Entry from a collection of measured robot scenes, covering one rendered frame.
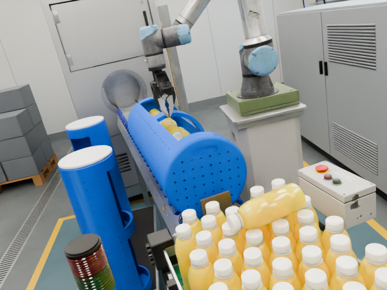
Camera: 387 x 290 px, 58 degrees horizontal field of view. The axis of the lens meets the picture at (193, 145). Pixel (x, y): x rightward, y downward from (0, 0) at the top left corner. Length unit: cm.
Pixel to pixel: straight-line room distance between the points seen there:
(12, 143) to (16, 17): 256
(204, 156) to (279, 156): 56
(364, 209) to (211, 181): 45
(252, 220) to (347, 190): 28
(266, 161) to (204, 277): 86
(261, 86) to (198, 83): 489
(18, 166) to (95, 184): 310
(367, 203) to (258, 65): 67
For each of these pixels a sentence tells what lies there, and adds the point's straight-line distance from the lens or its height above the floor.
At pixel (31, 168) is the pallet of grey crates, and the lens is 479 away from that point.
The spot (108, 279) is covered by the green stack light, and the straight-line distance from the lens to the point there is 67.
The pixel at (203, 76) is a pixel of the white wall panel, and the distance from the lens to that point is 640.
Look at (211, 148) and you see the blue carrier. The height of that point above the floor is 119.
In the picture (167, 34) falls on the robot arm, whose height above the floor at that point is 154.
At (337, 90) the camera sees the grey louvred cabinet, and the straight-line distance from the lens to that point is 323.
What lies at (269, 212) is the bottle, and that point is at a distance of 84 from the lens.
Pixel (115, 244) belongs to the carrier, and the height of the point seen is 57.
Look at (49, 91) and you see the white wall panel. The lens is 659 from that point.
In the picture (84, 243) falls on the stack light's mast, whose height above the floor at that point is 126.
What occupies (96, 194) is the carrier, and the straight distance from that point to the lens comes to 179.
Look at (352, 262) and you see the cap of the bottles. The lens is 76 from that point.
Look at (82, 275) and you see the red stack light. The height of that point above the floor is 122.
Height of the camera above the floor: 158
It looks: 20 degrees down
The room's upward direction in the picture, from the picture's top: 12 degrees counter-clockwise
